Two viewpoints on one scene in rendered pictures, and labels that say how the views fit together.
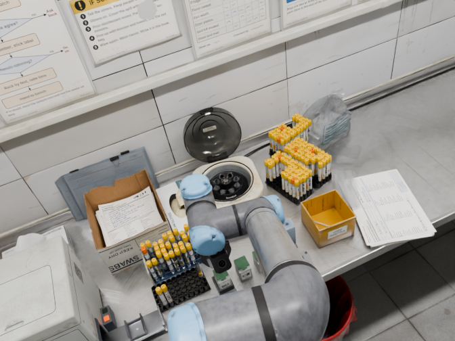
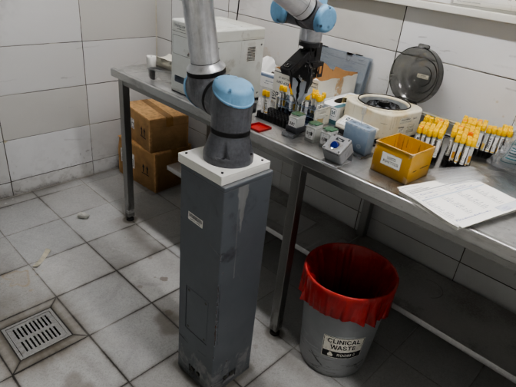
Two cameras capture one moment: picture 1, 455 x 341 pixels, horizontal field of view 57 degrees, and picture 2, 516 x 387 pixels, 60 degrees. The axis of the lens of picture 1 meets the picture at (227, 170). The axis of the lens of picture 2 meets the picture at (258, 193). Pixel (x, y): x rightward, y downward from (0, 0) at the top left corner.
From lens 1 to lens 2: 132 cm
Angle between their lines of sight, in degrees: 47
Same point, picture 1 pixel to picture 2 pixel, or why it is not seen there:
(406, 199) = (487, 210)
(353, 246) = (390, 185)
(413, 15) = not seen: outside the picture
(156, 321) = not seen: hidden behind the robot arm
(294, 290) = not seen: outside the picture
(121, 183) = (338, 72)
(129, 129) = (373, 37)
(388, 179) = (503, 200)
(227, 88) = (464, 51)
